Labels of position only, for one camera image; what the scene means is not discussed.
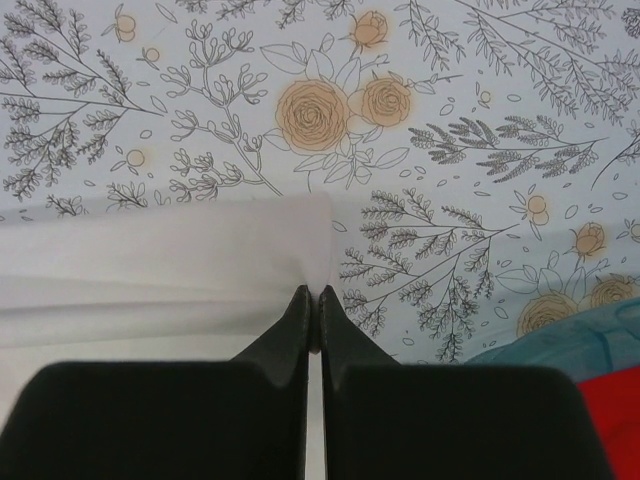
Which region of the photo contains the teal plastic bin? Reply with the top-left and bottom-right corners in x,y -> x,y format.
467,298 -> 639,382

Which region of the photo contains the white t-shirt red print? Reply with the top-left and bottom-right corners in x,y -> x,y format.
0,192 -> 335,480

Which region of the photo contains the floral patterned table mat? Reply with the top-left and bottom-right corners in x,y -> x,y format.
1,1 -> 639,363

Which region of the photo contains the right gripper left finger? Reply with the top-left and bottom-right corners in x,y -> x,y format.
1,287 -> 311,479

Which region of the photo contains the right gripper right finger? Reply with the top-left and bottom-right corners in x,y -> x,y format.
319,288 -> 613,479

